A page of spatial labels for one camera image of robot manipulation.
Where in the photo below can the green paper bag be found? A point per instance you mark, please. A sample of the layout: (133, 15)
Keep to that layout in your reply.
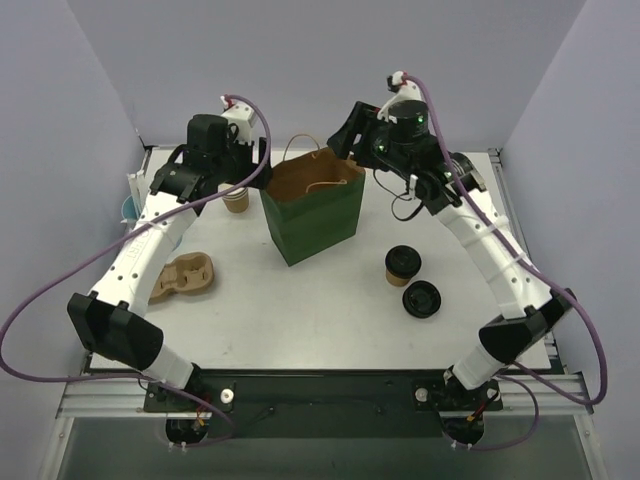
(312, 202)

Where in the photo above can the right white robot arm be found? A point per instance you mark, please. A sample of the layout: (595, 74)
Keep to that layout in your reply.
(450, 187)

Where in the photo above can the brown pulp cup carrier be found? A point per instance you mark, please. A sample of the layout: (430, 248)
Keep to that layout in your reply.
(188, 274)

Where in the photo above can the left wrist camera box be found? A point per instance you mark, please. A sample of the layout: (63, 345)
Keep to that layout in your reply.
(242, 115)

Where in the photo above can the stack of black lids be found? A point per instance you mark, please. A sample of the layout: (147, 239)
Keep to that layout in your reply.
(421, 299)

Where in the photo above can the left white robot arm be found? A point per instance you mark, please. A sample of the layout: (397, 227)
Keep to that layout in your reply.
(110, 319)

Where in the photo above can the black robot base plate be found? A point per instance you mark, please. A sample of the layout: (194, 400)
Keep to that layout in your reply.
(329, 404)

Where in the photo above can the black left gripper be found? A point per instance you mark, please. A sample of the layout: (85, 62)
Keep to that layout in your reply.
(247, 157)

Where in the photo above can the brown paper coffee cup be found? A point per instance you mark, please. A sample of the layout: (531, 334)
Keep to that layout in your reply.
(402, 263)

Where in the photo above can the stack of brown paper cups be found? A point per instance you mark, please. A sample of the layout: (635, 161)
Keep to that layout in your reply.
(237, 201)

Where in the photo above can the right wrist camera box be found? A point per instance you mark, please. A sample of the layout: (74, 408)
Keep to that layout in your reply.
(401, 89)

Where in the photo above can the light blue straw holder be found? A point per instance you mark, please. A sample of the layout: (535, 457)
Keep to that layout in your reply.
(129, 213)

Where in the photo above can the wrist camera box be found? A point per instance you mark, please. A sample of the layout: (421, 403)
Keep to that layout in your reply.
(242, 115)
(401, 89)

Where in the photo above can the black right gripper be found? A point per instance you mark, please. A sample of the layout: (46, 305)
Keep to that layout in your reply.
(361, 132)

